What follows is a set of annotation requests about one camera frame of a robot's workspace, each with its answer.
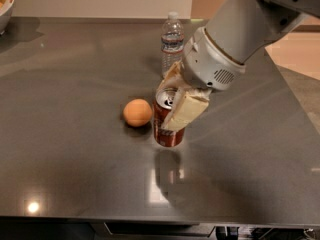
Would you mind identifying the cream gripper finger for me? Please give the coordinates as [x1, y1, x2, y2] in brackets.
[166, 88, 211, 131]
[157, 61, 191, 90]

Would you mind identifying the red coke can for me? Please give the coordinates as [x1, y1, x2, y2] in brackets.
[153, 88, 184, 147]

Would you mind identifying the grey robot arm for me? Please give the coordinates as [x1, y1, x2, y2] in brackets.
[159, 0, 320, 132]

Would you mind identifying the clear plastic water bottle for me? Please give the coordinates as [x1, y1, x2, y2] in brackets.
[161, 11, 184, 75]

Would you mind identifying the orange fruit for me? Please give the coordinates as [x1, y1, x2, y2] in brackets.
[123, 99, 152, 127]

